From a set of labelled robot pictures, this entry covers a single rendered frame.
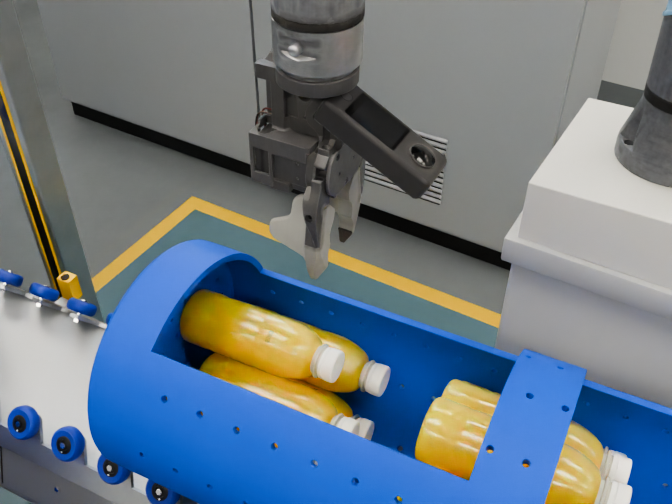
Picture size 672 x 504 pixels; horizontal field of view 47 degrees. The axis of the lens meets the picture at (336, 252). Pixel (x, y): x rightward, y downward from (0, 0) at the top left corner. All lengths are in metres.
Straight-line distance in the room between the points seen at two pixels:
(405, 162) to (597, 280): 0.45
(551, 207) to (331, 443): 0.43
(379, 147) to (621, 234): 0.43
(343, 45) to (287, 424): 0.35
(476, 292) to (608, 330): 1.57
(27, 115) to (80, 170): 1.89
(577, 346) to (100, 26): 2.50
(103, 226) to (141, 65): 0.65
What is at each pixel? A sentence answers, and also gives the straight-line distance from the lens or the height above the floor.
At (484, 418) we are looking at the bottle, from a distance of 0.78.
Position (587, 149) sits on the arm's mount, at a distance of 1.07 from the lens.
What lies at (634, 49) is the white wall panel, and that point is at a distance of 3.59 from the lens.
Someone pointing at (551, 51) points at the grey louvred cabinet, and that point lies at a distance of 2.24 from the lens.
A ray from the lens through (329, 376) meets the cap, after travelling 0.88.
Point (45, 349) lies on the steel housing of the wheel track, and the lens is 1.24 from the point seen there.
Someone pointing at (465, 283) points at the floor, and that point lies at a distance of 2.66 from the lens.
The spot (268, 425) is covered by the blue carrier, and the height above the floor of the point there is 1.19.
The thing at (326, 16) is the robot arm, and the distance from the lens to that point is 0.60.
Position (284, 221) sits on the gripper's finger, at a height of 1.35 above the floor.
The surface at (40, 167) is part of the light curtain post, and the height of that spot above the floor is 1.01.
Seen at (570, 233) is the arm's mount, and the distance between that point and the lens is 1.01.
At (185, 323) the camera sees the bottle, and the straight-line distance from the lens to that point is 0.94.
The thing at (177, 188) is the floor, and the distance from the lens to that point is 3.11.
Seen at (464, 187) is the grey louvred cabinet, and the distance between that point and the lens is 2.56.
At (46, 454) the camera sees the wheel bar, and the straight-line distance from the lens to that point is 1.12.
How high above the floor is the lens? 1.80
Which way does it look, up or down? 41 degrees down
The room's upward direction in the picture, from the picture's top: straight up
